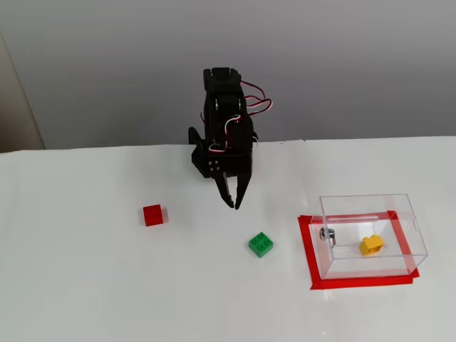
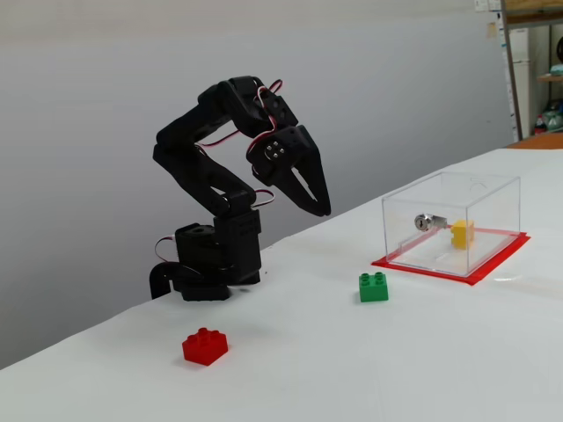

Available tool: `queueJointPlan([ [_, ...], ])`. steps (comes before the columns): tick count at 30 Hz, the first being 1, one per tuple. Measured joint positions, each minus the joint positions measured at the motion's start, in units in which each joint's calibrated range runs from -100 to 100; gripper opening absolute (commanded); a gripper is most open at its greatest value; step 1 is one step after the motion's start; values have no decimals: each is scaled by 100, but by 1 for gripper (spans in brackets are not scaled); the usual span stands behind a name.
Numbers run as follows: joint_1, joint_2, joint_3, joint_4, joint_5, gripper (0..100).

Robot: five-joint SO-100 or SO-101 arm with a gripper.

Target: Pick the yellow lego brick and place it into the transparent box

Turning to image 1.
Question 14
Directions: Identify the transparent plastic box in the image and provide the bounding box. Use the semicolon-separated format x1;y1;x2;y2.
310;193;429;281

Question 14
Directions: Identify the gripper servo cable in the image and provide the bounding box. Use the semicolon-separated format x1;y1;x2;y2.
208;114;242;155

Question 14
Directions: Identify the black table clamp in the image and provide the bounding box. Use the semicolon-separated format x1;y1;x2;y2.
187;126;207;152

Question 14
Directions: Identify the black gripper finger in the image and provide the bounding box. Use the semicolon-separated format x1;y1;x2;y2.
233;174;254;211
213;171;235;209

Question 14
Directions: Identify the yellow lego brick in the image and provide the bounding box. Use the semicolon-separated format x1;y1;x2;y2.
358;234;387;257

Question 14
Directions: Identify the silver cam lock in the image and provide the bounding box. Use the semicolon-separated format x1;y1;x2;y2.
318;227;338;249

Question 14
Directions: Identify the green lego brick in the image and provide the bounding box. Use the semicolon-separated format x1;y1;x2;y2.
248;231;275;258

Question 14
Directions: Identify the red lego brick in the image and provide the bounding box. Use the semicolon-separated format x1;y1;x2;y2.
142;204;168;227

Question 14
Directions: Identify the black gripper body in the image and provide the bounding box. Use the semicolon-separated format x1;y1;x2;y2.
207;115;255;178

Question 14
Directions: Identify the red tape frame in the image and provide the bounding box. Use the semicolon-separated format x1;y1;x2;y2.
297;209;420;291

